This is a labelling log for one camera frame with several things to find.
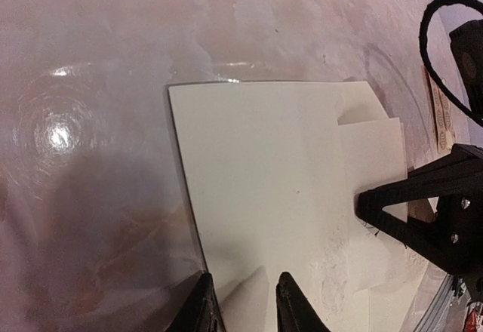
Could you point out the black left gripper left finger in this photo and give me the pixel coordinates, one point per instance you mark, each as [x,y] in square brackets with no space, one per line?
[202,310]

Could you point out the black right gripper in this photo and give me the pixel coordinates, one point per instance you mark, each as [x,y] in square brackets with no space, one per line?
[453,240]

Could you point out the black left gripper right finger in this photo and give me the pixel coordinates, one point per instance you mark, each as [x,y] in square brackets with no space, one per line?
[294,311]

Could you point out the cream paper envelope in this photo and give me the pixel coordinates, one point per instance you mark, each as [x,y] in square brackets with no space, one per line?
[264,166]

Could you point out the brown sticker sheet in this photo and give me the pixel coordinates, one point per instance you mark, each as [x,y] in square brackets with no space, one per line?
[441,110]

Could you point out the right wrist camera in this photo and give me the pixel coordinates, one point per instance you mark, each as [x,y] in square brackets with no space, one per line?
[466,47]

